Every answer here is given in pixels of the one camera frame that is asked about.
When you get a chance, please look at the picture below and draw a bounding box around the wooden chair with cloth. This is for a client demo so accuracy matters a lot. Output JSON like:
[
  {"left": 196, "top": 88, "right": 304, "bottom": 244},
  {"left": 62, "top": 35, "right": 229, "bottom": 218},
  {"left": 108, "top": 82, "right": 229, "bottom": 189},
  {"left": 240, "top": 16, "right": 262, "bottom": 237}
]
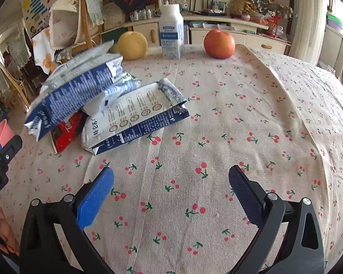
[{"left": 49, "top": 0, "right": 104, "bottom": 51}]

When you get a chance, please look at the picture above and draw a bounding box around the red apple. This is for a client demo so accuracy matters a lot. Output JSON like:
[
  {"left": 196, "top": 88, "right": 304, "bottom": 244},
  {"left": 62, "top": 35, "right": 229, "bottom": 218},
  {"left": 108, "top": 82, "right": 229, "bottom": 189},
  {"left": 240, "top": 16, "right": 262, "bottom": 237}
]
[{"left": 204, "top": 29, "right": 236, "bottom": 59}]

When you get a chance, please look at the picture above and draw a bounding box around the white milk bottle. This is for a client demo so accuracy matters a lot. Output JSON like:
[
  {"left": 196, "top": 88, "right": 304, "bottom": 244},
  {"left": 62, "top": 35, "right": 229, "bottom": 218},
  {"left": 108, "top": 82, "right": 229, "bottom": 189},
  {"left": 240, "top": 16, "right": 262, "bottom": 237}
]
[{"left": 158, "top": 4, "right": 185, "bottom": 59}]

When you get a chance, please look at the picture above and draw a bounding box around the white tv cabinet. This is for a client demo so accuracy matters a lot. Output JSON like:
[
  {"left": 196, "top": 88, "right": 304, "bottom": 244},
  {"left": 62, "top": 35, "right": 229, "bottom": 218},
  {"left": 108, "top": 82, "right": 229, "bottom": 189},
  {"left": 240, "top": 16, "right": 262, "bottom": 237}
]
[{"left": 122, "top": 13, "right": 292, "bottom": 56}]

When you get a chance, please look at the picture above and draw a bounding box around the cherry print tablecloth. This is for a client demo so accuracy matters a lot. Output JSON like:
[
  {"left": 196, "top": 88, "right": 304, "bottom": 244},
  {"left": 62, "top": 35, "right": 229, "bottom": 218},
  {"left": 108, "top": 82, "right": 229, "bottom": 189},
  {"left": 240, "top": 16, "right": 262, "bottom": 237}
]
[{"left": 0, "top": 44, "right": 343, "bottom": 274}]

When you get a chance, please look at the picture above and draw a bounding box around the red milk tea packet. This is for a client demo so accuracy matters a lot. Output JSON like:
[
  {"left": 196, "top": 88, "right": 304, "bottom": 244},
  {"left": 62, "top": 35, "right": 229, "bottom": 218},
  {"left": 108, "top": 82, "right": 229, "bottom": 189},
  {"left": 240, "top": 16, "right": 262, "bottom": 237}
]
[{"left": 51, "top": 111, "right": 88, "bottom": 153}]

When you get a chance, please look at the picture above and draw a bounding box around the dark blue milk powder bag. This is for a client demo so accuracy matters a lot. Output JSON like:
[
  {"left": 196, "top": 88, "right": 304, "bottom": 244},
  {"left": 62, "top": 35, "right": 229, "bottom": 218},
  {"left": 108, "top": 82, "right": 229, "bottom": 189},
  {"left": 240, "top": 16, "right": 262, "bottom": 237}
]
[{"left": 24, "top": 41, "right": 140, "bottom": 140}]

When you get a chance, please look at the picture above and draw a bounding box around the yellow pear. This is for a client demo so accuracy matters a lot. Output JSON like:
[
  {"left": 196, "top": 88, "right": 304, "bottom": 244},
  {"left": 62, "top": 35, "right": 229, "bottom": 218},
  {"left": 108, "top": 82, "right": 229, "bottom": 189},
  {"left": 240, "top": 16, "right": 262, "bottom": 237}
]
[{"left": 117, "top": 31, "right": 148, "bottom": 61}]

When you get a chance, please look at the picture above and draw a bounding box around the white blue coffee bag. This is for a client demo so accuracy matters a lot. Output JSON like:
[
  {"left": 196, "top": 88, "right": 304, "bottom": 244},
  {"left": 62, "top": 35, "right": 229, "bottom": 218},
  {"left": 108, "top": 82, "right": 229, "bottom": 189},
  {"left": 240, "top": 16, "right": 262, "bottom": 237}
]
[{"left": 82, "top": 78, "right": 190, "bottom": 155}]

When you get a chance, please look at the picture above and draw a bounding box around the pink trash bin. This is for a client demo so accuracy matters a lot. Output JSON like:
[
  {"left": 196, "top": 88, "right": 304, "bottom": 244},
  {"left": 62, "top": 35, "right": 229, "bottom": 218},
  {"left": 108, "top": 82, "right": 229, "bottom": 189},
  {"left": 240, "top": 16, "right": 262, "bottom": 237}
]
[{"left": 0, "top": 119, "right": 15, "bottom": 147}]

